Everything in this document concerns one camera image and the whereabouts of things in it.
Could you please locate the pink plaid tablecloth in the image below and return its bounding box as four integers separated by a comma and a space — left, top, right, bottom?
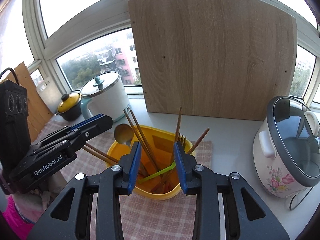
37, 118, 213, 240

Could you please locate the black camera box left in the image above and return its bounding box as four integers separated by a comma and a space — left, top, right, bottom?
1, 80, 31, 173

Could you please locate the white teal electric pot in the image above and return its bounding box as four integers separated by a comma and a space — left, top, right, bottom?
80, 72, 131, 122

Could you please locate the pine plank board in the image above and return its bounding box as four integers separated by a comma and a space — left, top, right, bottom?
1, 63, 53, 144

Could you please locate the metal spoon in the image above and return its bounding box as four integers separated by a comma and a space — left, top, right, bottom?
113, 124, 135, 147

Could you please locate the pink sleeve forearm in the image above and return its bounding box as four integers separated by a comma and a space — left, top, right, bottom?
2, 193, 47, 239

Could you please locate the left hand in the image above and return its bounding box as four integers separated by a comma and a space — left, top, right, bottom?
31, 171, 67, 209

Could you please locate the rice cooker black cable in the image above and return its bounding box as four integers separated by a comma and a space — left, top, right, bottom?
289, 187, 315, 211

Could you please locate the black pot yellow lid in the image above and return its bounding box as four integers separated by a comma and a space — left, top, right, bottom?
57, 92, 81, 121

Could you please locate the green plastic knife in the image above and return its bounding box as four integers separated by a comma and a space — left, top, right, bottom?
138, 161, 176, 184

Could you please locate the floral white rice cooker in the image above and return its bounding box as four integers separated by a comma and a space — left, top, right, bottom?
253, 96, 319, 198

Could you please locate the yellow plastic utensil cup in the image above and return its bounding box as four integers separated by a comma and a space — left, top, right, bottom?
106, 125, 194, 201

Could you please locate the red wooden chopstick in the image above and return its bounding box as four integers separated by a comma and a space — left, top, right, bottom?
85, 143, 119, 163
174, 106, 182, 142

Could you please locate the light oak laminate board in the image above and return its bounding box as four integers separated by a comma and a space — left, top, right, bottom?
128, 0, 297, 121

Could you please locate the white plastic cutting board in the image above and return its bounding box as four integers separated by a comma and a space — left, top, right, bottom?
36, 77, 62, 114

